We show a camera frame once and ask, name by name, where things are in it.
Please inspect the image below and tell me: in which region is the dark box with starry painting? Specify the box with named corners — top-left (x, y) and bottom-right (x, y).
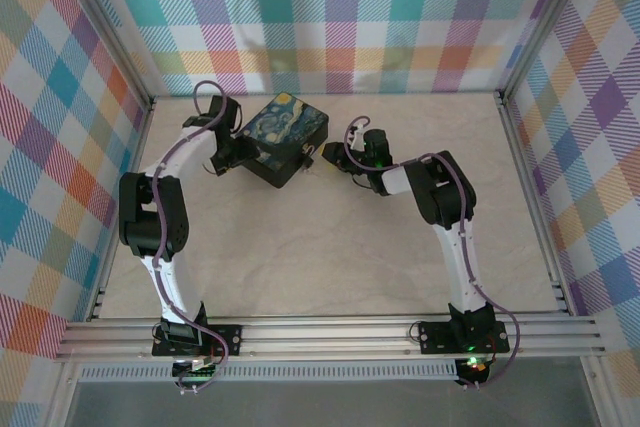
top-left (234, 93), bottom-right (331, 190)

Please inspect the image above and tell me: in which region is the black controller board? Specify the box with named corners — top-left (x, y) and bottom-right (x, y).
top-left (172, 356), bottom-right (221, 383)
top-left (458, 354), bottom-right (494, 384)

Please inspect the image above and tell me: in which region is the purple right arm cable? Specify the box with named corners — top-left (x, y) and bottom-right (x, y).
top-left (342, 116), bottom-right (524, 391)

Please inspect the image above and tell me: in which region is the aluminium frame post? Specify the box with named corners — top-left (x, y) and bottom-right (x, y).
top-left (52, 0), bottom-right (156, 108)
top-left (497, 0), bottom-right (596, 103)

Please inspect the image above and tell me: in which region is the aluminium table side rail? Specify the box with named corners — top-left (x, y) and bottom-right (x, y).
top-left (84, 96), bottom-right (157, 323)
top-left (497, 91), bottom-right (576, 318)

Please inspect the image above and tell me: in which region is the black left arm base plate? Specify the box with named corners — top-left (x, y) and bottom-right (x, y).
top-left (151, 324), bottom-right (244, 358)

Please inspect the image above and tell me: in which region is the long aluminium base rail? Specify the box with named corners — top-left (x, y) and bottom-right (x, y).
top-left (54, 315), bottom-right (609, 362)

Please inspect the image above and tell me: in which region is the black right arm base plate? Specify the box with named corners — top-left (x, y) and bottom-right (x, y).
top-left (417, 319), bottom-right (511, 356)

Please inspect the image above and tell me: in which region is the grey slotted cable duct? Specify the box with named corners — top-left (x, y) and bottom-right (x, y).
top-left (77, 360), bottom-right (459, 383)

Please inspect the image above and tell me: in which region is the aluminium frame leg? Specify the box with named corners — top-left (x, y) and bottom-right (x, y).
top-left (47, 361), bottom-right (79, 427)
top-left (582, 355), bottom-right (615, 427)

